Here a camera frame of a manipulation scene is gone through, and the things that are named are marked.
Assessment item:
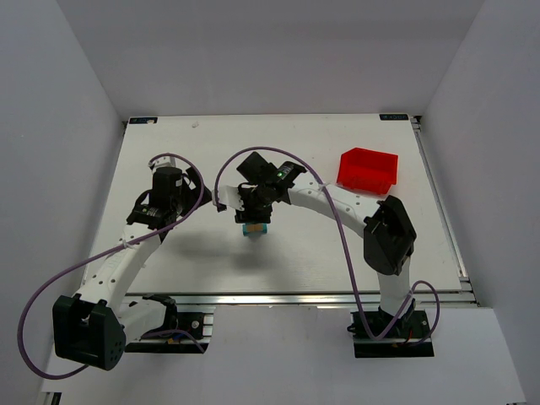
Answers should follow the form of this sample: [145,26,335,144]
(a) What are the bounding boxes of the blue corner label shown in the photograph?
[128,116,158,125]
[379,113,409,121]

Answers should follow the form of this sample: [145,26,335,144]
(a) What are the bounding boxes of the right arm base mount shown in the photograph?
[347,310,435,359]

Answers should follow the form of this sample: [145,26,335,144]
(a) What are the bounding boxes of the left blue corner label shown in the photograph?
[128,116,158,125]

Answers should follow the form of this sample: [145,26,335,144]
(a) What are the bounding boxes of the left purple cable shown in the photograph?
[16,152,207,380]

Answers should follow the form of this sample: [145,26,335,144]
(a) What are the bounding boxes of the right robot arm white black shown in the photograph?
[227,152,417,318]

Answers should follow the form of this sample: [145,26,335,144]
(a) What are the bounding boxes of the purple cable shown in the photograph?
[16,152,207,380]
[213,146,443,347]

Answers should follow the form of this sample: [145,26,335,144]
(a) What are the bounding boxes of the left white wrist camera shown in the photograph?
[148,154,176,172]

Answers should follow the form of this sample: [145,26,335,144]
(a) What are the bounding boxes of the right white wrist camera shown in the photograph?
[213,186,244,212]

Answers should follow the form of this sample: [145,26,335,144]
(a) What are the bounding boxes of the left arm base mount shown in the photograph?
[125,294,213,354]

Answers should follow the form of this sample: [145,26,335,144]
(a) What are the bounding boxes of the right blue corner label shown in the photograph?
[379,113,409,121]

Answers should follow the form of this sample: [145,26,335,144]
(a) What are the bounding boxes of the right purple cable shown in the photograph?
[213,146,443,347]

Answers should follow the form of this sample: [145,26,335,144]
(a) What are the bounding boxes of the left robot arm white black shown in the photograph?
[52,165,211,370]

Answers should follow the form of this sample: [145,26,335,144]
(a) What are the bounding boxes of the aluminium table front rail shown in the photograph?
[121,291,478,307]

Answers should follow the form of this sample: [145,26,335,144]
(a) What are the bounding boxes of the red plastic bin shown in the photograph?
[337,148,398,195]

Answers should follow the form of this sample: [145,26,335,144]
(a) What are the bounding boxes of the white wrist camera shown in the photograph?
[148,154,176,172]
[213,186,244,212]

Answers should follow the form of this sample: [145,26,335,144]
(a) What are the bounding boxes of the teal arch wood block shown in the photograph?
[242,224,267,236]

